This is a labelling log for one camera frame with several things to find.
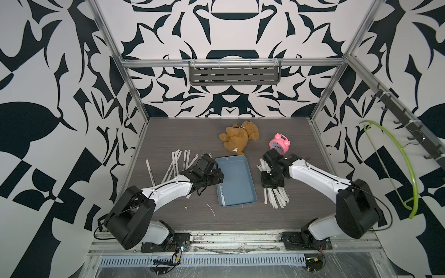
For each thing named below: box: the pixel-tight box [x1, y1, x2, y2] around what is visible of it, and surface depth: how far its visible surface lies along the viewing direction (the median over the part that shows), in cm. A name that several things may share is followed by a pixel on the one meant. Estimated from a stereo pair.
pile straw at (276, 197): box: [263, 186, 290, 210], surface depth 87 cm
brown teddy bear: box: [219, 120, 260, 155], surface depth 101 cm
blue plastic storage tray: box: [214, 155, 258, 208], surface depth 93 cm
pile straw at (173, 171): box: [161, 148, 183, 184], surface depth 101 cm
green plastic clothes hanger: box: [359, 119, 419, 219], surface depth 67 cm
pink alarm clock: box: [268, 132, 291, 156], surface depth 98 cm
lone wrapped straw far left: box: [145, 159, 156, 187], surface depth 98 cm
